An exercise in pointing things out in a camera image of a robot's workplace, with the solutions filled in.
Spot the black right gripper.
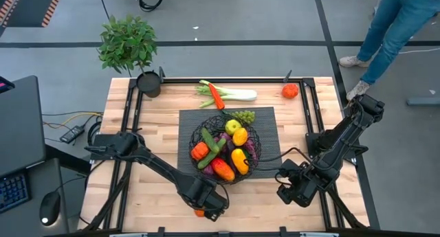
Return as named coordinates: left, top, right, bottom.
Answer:
left=276, top=159, right=324, bottom=207

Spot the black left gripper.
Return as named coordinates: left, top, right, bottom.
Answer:
left=178, top=177, right=230, bottom=223

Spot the red yellow mango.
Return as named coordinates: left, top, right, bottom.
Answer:
left=210, top=157, right=236, bottom=182

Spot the yellow bell pepper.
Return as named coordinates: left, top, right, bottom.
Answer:
left=230, top=148, right=250, bottom=176

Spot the orange pumpkin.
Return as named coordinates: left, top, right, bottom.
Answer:
left=190, top=142, right=210, bottom=161

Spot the yellow lemon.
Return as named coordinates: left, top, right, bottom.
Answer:
left=232, top=127, right=249, bottom=147

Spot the yellow-green apple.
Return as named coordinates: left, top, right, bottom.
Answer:
left=225, top=119, right=243, bottom=136

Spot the green grape bunch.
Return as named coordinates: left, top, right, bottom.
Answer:
left=230, top=109, right=256, bottom=125

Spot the red tomato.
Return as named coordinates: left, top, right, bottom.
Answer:
left=281, top=83, right=300, bottom=100

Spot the orange carrot with leaves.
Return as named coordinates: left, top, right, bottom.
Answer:
left=208, top=82, right=230, bottom=115

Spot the grey woven placemat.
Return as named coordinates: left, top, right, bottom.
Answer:
left=177, top=106, right=285, bottom=183

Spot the black power adapter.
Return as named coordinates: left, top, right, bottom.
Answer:
left=58, top=124, right=86, bottom=144

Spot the black computer mouse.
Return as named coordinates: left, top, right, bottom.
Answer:
left=38, top=190, right=62, bottom=227

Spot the grey metal floor foot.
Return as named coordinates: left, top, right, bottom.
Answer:
left=406, top=96, right=440, bottom=106

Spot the grey side desk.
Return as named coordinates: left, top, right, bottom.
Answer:
left=0, top=157, right=72, bottom=237

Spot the green potted plant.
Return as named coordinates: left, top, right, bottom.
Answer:
left=97, top=13, right=163, bottom=99

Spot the black keyboard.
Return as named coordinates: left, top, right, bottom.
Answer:
left=0, top=171, right=32, bottom=214

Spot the person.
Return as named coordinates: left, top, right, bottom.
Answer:
left=338, top=0, right=440, bottom=101

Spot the dark grey monitor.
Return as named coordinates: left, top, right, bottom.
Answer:
left=0, top=75, right=47, bottom=178

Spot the black device red screen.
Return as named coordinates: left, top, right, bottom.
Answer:
left=0, top=76, right=16, bottom=94

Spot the black orange striped floor mat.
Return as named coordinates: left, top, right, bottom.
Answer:
left=0, top=0, right=65, bottom=29

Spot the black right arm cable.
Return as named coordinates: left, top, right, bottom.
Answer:
left=243, top=146, right=312, bottom=186

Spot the black wire basket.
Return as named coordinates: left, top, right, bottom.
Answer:
left=188, top=115, right=262, bottom=186

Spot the black metal table frame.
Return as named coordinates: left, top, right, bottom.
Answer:
left=77, top=69, right=371, bottom=237

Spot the yellow desk cable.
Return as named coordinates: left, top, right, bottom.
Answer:
left=41, top=110, right=104, bottom=130

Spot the white floor cable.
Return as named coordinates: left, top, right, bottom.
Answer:
left=398, top=47, right=440, bottom=55

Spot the coiled black cable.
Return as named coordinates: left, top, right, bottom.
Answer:
left=138, top=0, right=164, bottom=13

